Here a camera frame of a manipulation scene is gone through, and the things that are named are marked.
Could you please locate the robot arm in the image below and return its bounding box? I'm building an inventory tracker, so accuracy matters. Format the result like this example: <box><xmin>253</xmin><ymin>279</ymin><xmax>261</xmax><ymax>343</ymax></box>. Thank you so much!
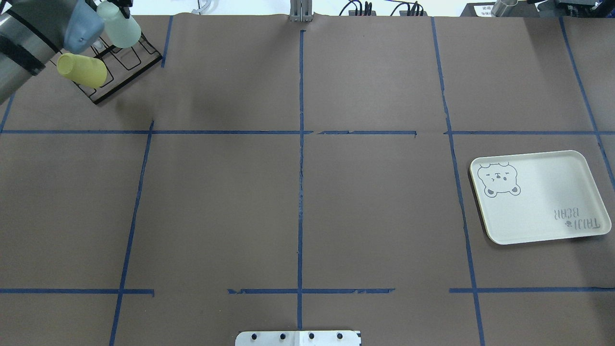
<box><xmin>0</xmin><ymin>0</ymin><xmax>134</xmax><ymax>102</ymax></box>

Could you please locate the black wire cup rack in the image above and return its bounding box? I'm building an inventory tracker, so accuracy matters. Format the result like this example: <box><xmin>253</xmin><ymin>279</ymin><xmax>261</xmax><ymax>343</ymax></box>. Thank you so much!
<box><xmin>74</xmin><ymin>33</ymin><xmax>163</xmax><ymax>105</ymax></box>

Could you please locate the yellow cup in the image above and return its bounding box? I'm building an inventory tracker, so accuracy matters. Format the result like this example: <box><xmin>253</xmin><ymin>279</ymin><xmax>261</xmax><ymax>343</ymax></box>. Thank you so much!
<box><xmin>56</xmin><ymin>53</ymin><xmax>108</xmax><ymax>88</ymax></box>

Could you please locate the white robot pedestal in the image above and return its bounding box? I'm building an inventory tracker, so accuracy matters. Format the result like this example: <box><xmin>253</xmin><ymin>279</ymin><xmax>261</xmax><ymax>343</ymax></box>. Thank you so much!
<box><xmin>235</xmin><ymin>330</ymin><xmax>362</xmax><ymax>346</ymax></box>

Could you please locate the metal cup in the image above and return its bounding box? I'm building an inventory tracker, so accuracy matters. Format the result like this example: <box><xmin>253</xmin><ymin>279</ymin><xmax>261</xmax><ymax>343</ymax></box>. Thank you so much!
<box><xmin>491</xmin><ymin>0</ymin><xmax>518</xmax><ymax>18</ymax></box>

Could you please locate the green cup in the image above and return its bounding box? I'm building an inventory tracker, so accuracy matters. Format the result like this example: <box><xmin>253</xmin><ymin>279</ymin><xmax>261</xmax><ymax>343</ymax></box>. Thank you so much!
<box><xmin>97</xmin><ymin>1</ymin><xmax>141</xmax><ymax>49</ymax></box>

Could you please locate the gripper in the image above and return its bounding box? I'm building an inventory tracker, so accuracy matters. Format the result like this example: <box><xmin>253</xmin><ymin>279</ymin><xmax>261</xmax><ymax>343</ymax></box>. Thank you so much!
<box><xmin>108</xmin><ymin>0</ymin><xmax>133</xmax><ymax>7</ymax></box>

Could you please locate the white bear tray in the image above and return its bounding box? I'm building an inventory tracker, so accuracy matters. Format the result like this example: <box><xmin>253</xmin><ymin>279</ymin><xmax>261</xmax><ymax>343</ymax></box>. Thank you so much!
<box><xmin>468</xmin><ymin>150</ymin><xmax>612</xmax><ymax>245</ymax></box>

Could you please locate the aluminium frame post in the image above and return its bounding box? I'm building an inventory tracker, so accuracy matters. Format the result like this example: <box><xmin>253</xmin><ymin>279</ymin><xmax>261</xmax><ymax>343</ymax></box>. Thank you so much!
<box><xmin>289</xmin><ymin>0</ymin><xmax>313</xmax><ymax>23</ymax></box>

